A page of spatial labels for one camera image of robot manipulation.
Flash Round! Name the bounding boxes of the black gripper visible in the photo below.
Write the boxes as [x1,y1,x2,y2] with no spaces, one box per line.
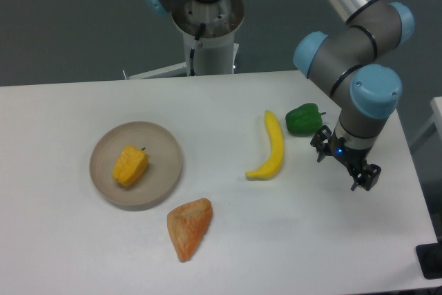
[310,125,382,191]

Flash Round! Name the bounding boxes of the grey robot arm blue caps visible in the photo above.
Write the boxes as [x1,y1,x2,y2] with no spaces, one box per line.
[146,0,415,190]

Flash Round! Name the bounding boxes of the green pepper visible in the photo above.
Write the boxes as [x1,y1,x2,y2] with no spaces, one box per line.
[285,103,323,137]

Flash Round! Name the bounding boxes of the beige round plate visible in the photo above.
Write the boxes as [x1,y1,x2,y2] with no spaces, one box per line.
[89,122,183,211]

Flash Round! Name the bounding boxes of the yellow pepper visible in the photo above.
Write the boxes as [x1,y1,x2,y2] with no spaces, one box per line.
[112,145,149,187]

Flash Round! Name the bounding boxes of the yellow banana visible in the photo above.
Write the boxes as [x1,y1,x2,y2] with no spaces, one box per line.
[245,110,285,180]

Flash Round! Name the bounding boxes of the black box at table edge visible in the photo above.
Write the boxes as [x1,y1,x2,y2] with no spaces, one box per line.
[416,242,441,280]

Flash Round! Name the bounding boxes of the orange triangular pastry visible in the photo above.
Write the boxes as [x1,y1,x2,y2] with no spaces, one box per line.
[166,198,213,263]

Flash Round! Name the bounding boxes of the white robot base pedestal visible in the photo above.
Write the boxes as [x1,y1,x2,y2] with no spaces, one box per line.
[125,0,244,80]

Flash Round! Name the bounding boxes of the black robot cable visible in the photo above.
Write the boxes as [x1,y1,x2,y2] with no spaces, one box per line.
[188,23,206,77]

